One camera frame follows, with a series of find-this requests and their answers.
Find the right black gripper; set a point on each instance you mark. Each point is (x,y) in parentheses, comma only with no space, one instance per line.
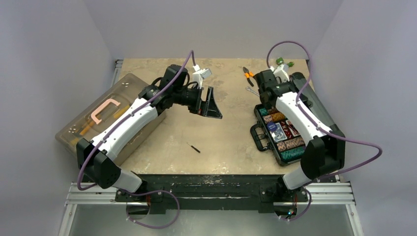
(260,82)

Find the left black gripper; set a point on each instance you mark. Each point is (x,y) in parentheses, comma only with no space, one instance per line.
(209,108)

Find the black foam-lined poker case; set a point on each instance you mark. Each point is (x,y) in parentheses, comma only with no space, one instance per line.
(262,137)

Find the red playing card deck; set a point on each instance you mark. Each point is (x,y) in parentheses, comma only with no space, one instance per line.
(292,129)

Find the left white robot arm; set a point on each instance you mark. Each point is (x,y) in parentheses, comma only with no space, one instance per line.
(96,157)

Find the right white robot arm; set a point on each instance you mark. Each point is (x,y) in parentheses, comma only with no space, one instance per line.
(325,147)

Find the silver wrench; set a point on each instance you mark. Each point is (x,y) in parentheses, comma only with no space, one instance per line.
(252,91)

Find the green blue chip stack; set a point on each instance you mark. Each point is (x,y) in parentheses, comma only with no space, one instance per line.
(263,112)

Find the orange black pliers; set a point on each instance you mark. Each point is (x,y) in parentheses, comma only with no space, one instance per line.
(248,75)

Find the green plastic toy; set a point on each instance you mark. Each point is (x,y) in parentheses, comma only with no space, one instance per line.
(280,61)

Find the yellow red chip stack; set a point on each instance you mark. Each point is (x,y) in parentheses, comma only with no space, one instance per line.
(277,116)

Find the orange blue chip stack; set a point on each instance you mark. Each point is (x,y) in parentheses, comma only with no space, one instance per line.
(267,119)

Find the blue small blind button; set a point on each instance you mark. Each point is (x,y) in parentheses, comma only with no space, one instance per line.
(271,126)

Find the small black screwdriver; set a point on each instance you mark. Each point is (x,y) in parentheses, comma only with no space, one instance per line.
(193,147)

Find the blue playing card deck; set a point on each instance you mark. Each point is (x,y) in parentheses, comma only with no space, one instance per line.
(278,135)

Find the orange blue lower chip row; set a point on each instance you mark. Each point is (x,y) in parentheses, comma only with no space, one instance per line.
(290,144)

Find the teal poker chip row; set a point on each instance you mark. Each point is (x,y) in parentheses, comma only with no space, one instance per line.
(292,154)

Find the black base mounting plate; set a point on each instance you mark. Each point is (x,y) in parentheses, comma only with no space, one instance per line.
(261,193)

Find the translucent brown tool box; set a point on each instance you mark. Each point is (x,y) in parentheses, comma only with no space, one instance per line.
(98,116)

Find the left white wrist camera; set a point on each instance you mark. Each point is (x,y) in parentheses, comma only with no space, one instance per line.
(200,74)

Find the aluminium frame rail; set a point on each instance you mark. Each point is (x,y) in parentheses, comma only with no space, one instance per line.
(336,193)

